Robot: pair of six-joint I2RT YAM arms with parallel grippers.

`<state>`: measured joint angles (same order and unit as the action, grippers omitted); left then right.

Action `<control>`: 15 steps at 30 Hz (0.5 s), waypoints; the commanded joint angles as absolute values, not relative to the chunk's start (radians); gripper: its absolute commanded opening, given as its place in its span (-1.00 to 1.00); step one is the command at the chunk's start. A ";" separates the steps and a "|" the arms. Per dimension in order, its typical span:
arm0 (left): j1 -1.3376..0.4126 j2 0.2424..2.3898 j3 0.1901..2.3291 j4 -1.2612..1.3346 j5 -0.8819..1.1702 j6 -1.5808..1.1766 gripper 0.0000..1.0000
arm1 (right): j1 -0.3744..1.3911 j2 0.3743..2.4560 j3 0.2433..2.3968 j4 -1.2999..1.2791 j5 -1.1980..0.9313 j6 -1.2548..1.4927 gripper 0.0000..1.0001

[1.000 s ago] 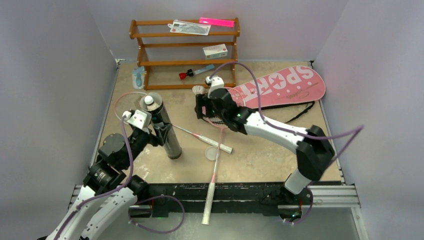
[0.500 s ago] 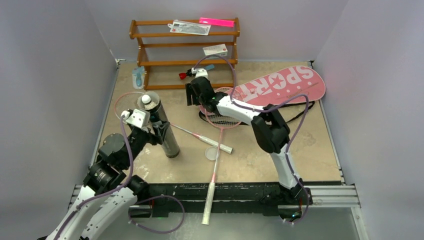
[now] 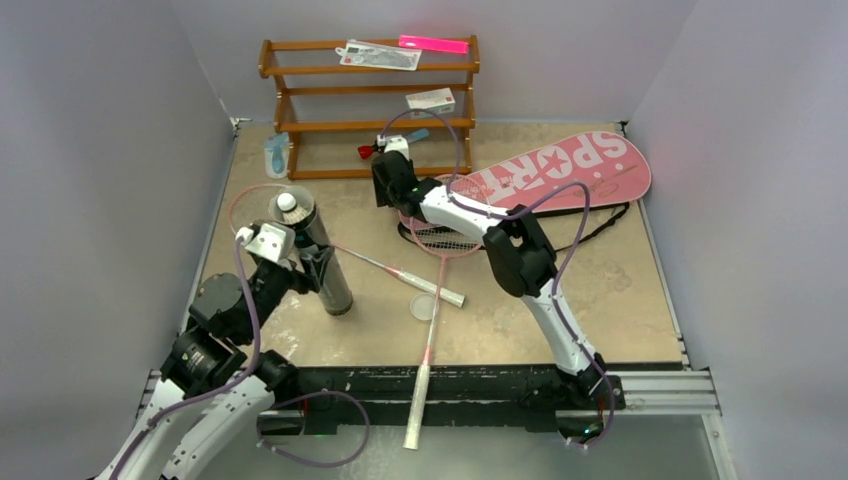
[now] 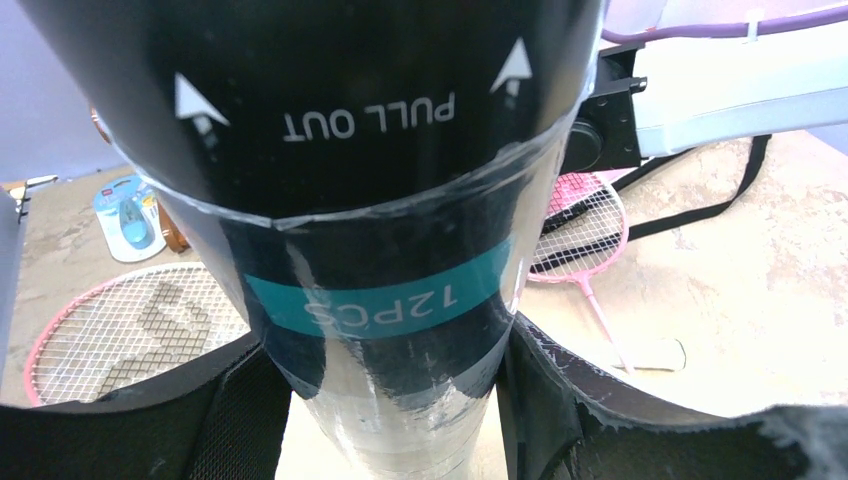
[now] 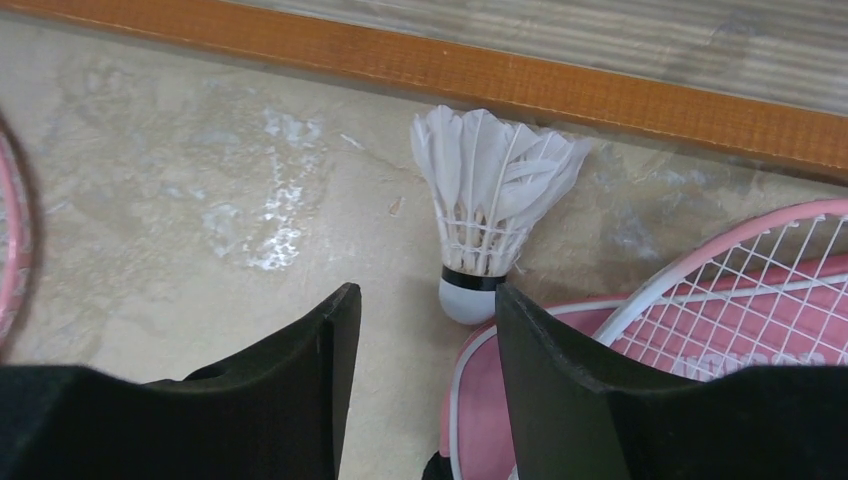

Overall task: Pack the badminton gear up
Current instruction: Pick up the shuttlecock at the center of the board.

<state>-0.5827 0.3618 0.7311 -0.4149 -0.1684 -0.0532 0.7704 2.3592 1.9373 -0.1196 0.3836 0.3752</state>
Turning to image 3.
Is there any white shuttlecock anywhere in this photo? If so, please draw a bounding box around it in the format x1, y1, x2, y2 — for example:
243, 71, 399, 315
271, 192, 315, 229

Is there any black shuttlecock tube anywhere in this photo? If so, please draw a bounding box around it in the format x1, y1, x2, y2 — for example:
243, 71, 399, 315
269, 185, 353, 316

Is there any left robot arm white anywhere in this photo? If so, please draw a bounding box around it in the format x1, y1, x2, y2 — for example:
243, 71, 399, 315
99, 273, 301, 479

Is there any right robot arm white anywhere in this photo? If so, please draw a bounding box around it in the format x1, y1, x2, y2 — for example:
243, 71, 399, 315
371, 151, 624, 412

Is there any pink white badminton racket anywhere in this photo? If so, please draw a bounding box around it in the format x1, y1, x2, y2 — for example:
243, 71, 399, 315
402, 173, 494, 452

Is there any pink badminton racket left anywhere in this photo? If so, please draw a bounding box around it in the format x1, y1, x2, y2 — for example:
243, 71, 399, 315
227, 182, 437, 295

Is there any red black blue marker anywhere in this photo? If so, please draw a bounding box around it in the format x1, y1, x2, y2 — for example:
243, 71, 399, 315
358, 128, 429, 160

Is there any white red small box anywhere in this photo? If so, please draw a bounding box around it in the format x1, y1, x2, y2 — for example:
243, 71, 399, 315
405, 88, 456, 119

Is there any light blue white device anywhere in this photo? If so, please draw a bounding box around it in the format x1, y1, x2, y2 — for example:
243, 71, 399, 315
263, 132, 290, 179

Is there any clear plastic tube lid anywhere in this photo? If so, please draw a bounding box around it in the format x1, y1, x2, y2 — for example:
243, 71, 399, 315
409, 293, 439, 321

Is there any white packaged item on shelf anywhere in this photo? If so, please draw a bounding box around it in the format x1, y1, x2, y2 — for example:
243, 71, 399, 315
335, 39, 423, 71

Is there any pink fluorescent bar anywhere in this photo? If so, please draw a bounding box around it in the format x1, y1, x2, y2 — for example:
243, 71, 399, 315
398, 35, 469, 55

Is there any wooden three-tier shelf rack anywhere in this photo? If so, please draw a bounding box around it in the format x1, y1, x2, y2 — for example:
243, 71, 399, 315
258, 35, 480, 180

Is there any pink sport racket bag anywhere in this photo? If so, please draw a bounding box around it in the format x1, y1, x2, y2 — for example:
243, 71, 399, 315
451, 131, 652, 209

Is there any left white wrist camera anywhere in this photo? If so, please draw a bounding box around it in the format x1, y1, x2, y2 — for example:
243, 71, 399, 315
235, 222, 296, 269

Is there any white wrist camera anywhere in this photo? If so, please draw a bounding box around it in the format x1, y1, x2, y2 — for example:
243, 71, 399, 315
235, 222, 296, 269
374, 134, 411, 160

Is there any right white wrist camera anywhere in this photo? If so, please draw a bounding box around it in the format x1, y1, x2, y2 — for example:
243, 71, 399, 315
374, 134, 411, 160

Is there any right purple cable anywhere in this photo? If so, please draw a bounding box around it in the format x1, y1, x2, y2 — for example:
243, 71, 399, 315
377, 109, 617, 452

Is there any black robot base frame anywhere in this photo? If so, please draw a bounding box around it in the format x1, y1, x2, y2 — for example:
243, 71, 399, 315
135, 354, 723, 439

